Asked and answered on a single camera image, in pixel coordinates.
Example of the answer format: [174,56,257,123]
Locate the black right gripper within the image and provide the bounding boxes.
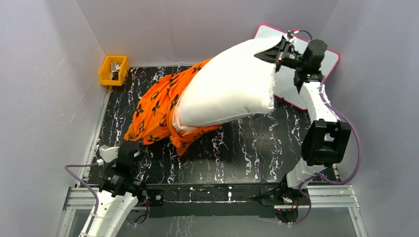
[253,38,307,72]

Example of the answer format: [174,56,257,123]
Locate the orange patterned pillowcase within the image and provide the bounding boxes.
[124,59,220,156]

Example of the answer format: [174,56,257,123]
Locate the white pillow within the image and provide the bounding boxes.
[171,37,280,131]

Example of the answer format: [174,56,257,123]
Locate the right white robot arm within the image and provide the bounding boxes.
[255,39,352,204]

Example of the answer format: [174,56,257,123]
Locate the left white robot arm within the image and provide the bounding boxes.
[79,141,148,237]

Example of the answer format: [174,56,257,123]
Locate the pink framed whiteboard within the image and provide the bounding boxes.
[254,24,340,110]

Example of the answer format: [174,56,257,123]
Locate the yellow plastic bin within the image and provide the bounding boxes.
[98,55,129,86]

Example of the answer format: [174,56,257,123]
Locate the white clips in bin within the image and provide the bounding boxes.
[111,61,121,80]

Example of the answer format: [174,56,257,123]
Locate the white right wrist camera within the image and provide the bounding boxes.
[282,31,296,44]

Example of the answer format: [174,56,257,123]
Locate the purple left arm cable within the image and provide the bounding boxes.
[64,159,105,235]

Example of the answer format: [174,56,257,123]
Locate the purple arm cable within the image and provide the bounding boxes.
[293,29,362,226]
[64,159,105,235]

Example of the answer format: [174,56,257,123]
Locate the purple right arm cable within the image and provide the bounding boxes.
[293,29,362,226]

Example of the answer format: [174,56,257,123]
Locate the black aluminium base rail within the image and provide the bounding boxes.
[59,178,369,237]

